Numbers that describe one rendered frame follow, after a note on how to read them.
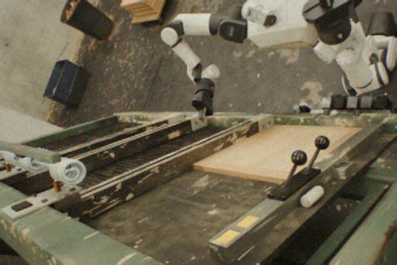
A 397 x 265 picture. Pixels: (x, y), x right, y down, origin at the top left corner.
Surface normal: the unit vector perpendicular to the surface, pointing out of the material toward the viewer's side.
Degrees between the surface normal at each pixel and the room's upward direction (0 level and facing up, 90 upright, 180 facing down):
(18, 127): 90
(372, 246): 54
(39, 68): 90
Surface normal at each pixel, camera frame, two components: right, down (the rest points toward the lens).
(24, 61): 0.68, 0.15
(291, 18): -0.71, 0.07
